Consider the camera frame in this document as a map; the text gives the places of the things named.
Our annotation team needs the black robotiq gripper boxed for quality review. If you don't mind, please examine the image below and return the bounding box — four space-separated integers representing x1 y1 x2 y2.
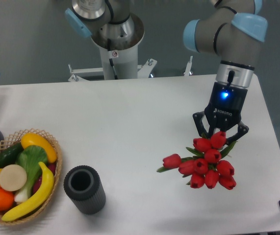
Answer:
193 82 249 146

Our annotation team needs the red tulip bouquet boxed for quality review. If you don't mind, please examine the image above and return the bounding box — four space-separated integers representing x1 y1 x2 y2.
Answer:
156 131 236 190

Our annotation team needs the dark grey ribbed vase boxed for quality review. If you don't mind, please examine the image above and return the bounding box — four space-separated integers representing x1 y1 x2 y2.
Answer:
63 165 106 215

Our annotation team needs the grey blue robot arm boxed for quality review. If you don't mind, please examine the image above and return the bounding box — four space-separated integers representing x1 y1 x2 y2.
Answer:
65 0 268 145

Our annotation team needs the dark red vegetable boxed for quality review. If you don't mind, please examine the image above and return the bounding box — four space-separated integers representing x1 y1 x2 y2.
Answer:
32 163 56 195

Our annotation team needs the yellow banana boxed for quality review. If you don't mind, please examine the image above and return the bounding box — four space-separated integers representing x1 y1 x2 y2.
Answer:
1 162 54 222

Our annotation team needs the yellow squash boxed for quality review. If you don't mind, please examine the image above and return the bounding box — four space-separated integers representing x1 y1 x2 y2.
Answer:
21 133 57 164

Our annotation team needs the green bok choy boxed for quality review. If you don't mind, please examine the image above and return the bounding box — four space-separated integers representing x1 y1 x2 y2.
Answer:
14 145 48 204

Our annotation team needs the woven wicker basket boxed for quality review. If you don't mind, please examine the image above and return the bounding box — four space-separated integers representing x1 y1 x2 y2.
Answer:
0 128 62 226

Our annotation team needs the green cucumber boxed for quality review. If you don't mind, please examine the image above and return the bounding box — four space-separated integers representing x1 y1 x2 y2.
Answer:
0 142 24 168

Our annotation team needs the beige round disc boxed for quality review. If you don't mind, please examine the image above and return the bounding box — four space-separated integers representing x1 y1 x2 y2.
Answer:
0 164 27 191

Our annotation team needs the orange fruit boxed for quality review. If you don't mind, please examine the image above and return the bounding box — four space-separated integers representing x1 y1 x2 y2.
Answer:
0 188 14 212

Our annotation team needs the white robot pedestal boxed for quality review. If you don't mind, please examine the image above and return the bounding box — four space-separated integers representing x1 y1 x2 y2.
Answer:
65 9 157 81

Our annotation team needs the black cable on pedestal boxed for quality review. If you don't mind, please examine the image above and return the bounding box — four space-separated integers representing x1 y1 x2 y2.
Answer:
106 38 119 80

